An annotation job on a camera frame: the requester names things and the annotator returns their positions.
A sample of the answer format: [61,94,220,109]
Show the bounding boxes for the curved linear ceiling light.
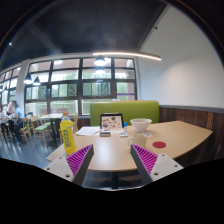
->
[92,50,163,62]

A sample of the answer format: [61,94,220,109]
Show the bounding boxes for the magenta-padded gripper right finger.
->
[130,143,184,185]

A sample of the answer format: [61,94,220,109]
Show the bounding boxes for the flat round red coaster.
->
[152,141,167,150]

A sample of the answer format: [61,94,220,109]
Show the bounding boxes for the black-framed standing picture sign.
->
[99,113,125,132]

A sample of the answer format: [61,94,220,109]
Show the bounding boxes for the white ceramic mug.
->
[127,132,148,149]

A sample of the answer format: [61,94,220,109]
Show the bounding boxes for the small dark box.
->
[99,130,112,138]

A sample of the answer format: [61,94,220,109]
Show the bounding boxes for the green upholstered bench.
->
[89,100,161,127]

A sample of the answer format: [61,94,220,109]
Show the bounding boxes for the white ceramic bowl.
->
[129,117,153,133]

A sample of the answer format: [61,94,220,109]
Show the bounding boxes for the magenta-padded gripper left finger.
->
[43,143,95,187]

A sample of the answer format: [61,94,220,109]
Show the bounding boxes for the wooden chairs green seats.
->
[18,113,80,146]

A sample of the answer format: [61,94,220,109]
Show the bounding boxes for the yellow drink bottle orange cap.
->
[59,112,77,156]

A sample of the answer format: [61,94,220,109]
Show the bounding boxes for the wooden dining table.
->
[39,112,64,146]

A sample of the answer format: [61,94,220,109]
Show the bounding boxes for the person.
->
[11,100,26,141]
[0,104,8,134]

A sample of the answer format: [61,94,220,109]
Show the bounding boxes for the black-framed window wall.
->
[0,57,138,117]

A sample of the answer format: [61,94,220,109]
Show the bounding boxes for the white paper sheets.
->
[75,125,101,137]

